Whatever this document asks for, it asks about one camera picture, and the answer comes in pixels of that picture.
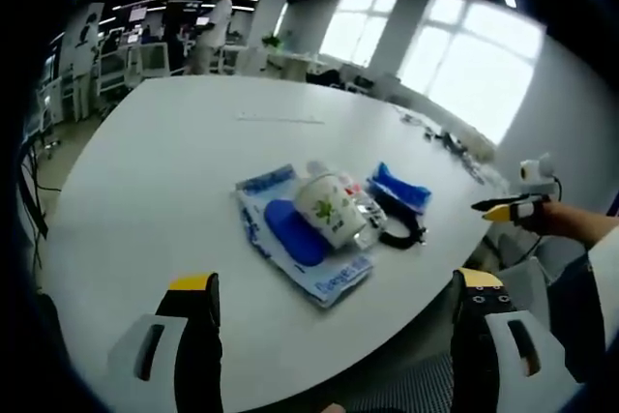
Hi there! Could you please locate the white table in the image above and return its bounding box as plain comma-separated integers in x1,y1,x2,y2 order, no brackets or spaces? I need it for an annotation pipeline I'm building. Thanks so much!
45,74,515,402

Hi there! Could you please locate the white strip on table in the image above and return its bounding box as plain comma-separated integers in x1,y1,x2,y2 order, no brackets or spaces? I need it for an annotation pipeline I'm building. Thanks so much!
235,111,326,125

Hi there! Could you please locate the clear bag with blue pad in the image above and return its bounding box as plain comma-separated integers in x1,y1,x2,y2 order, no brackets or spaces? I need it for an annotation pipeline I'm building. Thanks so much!
235,163,376,309

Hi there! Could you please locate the black cable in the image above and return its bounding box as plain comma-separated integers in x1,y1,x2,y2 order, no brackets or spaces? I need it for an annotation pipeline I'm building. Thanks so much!
376,202,429,249

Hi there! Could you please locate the white cup with leaf print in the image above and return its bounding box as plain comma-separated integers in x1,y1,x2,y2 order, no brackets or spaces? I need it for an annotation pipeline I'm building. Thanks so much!
294,175,368,251

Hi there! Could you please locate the blue plastic package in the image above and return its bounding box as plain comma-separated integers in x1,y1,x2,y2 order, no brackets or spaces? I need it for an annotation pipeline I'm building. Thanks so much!
366,161,433,216

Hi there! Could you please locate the window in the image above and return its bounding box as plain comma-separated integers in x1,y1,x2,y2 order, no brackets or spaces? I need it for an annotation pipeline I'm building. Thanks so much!
318,0,402,69
397,0,546,143

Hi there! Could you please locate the person's right hand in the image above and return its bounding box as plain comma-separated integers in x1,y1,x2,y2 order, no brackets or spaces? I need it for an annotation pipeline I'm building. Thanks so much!
524,199,579,240

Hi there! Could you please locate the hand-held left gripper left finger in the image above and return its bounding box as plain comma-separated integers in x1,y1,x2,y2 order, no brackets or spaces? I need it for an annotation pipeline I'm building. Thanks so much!
106,272,224,413

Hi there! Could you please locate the clear packet with red print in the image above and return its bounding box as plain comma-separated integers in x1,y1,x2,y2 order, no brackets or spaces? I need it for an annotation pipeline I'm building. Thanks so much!
338,173,388,245

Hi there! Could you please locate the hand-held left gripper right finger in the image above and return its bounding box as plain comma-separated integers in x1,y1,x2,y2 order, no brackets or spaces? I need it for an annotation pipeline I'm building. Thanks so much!
451,267,584,413

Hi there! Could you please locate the pile of small desk clutter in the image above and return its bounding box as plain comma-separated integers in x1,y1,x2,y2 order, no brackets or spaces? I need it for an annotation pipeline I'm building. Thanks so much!
395,110,497,185

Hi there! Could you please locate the white office chair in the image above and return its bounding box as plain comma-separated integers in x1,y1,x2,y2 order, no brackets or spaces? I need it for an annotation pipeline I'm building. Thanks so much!
126,41,171,88

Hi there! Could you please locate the white standing banner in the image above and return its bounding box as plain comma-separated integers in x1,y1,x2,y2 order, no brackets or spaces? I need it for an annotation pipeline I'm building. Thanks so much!
71,1,106,122

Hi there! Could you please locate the grey office chair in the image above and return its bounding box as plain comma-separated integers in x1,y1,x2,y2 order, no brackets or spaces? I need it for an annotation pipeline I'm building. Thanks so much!
483,231,589,303

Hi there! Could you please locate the person's leg in jeans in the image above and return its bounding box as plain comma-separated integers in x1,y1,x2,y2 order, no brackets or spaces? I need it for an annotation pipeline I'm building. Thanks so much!
544,252,609,384

